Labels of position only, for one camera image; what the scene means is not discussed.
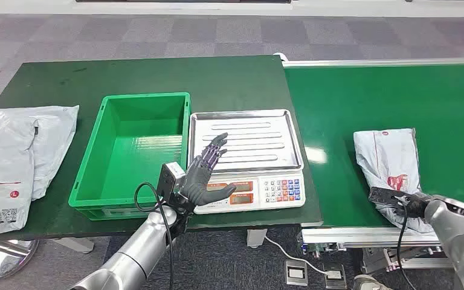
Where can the silver floor outlet with plug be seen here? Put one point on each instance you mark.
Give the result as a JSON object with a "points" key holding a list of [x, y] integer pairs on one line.
{"points": [[334, 275]]}

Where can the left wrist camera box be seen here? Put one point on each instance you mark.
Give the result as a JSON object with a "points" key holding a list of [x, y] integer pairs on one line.
{"points": [[168, 178]]}

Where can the green plastic crate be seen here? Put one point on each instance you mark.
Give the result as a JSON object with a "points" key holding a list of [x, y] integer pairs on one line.
{"points": [[136, 152]]}

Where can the beige shoe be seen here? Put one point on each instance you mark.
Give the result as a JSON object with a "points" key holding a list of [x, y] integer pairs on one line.
{"points": [[366, 283]]}

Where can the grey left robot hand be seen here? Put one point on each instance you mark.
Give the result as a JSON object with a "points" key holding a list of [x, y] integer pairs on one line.
{"points": [[198, 180]]}

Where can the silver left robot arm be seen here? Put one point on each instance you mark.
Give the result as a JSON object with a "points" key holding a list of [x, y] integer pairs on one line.
{"points": [[136, 256]]}

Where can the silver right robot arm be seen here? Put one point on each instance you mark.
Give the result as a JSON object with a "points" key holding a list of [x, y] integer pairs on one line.
{"points": [[456, 236]]}

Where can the plain grey parcel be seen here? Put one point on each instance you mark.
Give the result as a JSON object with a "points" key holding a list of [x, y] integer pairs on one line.
{"points": [[56, 140]]}

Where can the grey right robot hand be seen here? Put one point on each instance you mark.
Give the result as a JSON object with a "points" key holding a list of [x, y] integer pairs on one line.
{"points": [[416, 206]]}

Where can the white scale with steel tray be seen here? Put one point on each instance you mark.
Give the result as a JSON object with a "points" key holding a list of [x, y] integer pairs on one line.
{"points": [[248, 140]]}

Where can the round chrome base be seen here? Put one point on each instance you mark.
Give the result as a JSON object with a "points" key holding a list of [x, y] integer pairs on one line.
{"points": [[0, 260]]}

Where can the white table foot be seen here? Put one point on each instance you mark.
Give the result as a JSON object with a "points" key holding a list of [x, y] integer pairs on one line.
{"points": [[76, 245]]}

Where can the grey parcel with QR code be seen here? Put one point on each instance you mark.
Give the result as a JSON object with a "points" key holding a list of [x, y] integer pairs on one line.
{"points": [[0, 168]]}

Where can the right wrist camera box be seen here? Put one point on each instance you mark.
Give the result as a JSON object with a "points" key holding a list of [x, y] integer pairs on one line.
{"points": [[384, 197]]}

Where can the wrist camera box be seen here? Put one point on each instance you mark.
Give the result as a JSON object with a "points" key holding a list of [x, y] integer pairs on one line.
{"points": [[168, 178], [384, 197]]}

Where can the white table leg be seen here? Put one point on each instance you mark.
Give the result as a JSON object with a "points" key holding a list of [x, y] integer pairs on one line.
{"points": [[256, 239]]}

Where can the green conveyor belt, aluminium frame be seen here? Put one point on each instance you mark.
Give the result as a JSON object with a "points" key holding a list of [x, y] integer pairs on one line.
{"points": [[376, 100]]}

